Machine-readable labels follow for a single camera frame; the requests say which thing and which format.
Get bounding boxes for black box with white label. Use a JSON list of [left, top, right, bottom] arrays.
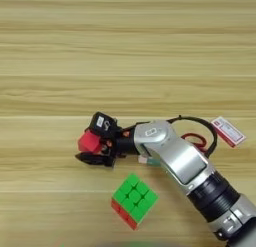
[[87, 111, 119, 139]]

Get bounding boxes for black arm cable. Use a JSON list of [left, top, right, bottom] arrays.
[[166, 115, 218, 159]]

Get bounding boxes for red-handled scissors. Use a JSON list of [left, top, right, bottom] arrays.
[[181, 132, 209, 154]]

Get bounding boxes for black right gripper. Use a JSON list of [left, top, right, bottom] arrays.
[[74, 123, 140, 168]]

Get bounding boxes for small red and white box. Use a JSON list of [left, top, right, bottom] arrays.
[[210, 116, 248, 149]]

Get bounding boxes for red foam cube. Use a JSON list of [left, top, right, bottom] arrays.
[[77, 129, 103, 155]]

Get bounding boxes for Rubik's cube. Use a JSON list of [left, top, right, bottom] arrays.
[[110, 173, 159, 231]]

